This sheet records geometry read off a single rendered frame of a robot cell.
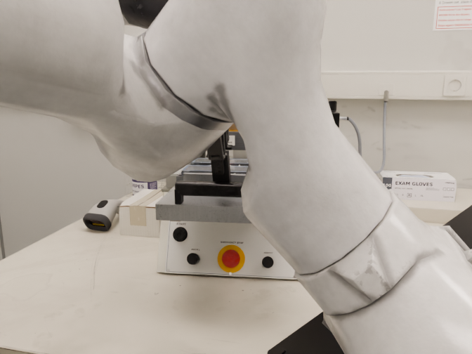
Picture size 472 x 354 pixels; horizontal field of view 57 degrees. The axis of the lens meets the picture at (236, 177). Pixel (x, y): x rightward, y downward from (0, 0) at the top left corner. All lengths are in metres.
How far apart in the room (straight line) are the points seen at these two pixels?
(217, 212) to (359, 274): 0.44
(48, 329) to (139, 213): 0.47
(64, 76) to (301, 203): 0.19
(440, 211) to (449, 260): 1.09
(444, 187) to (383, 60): 0.50
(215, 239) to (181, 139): 0.64
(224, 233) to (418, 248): 0.68
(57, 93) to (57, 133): 1.85
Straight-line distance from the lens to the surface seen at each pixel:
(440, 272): 0.36
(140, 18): 0.55
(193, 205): 0.76
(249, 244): 0.99
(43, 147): 2.20
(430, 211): 1.46
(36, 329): 0.89
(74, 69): 0.28
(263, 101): 0.32
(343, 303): 0.36
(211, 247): 1.00
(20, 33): 0.26
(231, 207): 0.75
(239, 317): 0.85
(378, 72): 1.66
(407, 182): 1.52
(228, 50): 0.32
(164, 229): 1.02
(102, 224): 1.32
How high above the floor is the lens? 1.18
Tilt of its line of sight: 13 degrees down
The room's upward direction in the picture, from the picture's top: straight up
